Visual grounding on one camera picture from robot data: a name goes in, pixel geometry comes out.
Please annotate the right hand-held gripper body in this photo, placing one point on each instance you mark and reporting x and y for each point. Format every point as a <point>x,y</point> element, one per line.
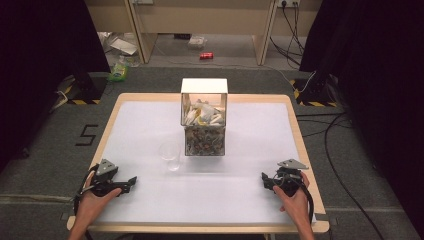
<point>289,176</point>

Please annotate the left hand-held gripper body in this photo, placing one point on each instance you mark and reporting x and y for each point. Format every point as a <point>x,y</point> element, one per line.
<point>106,168</point>

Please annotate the person's right hand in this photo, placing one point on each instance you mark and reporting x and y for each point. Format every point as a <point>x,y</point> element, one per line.
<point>295,205</point>

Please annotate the person's left hand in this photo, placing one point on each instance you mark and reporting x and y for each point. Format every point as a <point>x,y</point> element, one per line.
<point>93,203</point>

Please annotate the wooden table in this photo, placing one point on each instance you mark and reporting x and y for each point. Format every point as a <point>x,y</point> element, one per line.
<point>106,133</point>

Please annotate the white table mat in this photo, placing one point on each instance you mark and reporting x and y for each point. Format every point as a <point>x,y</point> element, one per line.
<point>140,140</point>

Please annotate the clear plastic cup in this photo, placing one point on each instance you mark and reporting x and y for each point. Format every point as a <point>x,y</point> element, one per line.
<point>170,155</point>

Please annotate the black stand base hazard tape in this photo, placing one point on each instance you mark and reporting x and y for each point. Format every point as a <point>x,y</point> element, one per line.
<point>85,88</point>
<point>313,93</point>

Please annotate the pile of white packets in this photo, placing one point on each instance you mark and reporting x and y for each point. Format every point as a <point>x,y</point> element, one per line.
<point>204,115</point>

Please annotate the green packet on floor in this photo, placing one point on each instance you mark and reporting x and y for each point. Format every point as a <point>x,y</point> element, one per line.
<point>118,71</point>

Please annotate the clear box with white lid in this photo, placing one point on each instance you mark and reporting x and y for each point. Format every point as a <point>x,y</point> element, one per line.
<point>204,86</point>

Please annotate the black curtain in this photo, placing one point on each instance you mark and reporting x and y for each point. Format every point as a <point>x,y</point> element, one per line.
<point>40,66</point>
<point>376,83</point>

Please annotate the crumpled silver white wrapping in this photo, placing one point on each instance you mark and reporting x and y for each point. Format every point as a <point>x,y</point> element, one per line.
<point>121,45</point>

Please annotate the red can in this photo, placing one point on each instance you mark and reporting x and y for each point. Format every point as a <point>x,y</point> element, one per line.
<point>206,55</point>

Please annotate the white plastic bag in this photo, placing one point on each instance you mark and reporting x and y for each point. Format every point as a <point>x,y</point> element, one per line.
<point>197,42</point>

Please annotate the beige desk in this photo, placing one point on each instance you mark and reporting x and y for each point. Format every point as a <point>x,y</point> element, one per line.
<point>206,16</point>

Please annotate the white wall socket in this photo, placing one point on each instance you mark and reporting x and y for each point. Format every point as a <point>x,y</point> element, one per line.
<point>288,3</point>

